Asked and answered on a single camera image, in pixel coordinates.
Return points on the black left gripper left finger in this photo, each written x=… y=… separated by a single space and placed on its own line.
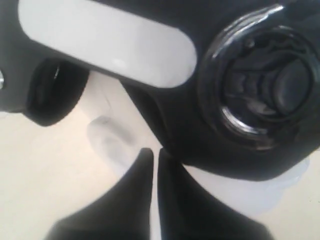
x=123 y=213

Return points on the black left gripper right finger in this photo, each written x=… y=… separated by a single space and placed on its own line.
x=188 y=212

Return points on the black helmet with visor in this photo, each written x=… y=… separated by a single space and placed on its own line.
x=231 y=87

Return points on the white mannequin head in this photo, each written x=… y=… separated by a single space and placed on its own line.
x=230 y=88

